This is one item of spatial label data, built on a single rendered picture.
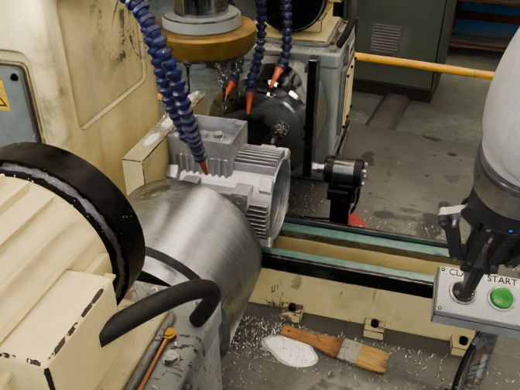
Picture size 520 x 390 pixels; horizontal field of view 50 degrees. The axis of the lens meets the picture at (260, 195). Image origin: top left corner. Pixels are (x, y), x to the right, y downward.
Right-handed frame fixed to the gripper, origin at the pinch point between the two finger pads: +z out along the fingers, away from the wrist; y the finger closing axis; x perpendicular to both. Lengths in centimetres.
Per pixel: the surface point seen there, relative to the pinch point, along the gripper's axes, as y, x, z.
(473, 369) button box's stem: -4.4, 6.5, 22.2
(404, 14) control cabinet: 17, -269, 199
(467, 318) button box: -0.9, 3.5, 8.7
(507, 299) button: -5.6, 0.3, 7.5
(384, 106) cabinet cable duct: 22, -223, 239
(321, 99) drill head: 30, -52, 32
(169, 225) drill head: 39.4, 2.6, -4.3
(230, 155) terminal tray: 39.7, -20.0, 11.9
